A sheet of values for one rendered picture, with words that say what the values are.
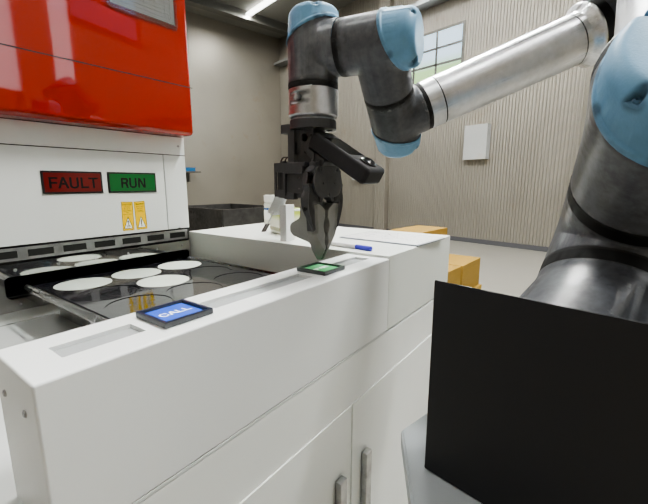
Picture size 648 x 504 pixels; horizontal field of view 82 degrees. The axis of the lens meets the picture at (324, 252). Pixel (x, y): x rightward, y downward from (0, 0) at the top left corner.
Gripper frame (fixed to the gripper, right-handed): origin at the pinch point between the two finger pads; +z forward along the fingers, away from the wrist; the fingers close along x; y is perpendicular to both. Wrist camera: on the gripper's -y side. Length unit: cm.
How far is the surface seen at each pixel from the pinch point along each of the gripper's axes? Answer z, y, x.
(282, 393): 15.9, -4.2, 14.7
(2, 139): -19, 58, 24
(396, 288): 9.5, -4.1, -18.5
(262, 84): -284, 769, -758
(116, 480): 13.9, -4.2, 35.3
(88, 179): -11, 58, 10
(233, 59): -332, 788, -672
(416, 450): 17.1, -21.7, 13.0
